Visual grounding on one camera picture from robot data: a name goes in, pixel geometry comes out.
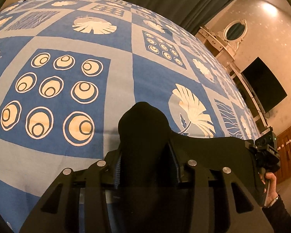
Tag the blue patterned bedspread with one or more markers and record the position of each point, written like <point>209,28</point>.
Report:
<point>69,70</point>

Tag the black wall television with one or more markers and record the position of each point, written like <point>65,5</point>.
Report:
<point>264,83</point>

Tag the black pants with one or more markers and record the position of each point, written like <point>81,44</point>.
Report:
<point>150,196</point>

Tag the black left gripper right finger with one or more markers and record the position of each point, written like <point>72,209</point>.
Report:
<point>192,175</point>

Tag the brown wooden cabinet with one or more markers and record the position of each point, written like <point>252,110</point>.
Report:
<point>284,149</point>

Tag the person's right hand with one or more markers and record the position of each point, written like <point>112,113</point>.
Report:
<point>269,180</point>

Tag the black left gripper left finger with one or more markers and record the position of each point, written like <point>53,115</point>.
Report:
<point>100,177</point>

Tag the dark right sleeve forearm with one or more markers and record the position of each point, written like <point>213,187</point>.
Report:
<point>278,216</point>

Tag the white oval wall mirror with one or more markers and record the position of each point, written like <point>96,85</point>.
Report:
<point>234,33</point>

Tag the white dressing table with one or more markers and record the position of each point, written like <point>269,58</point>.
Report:
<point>226,56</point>

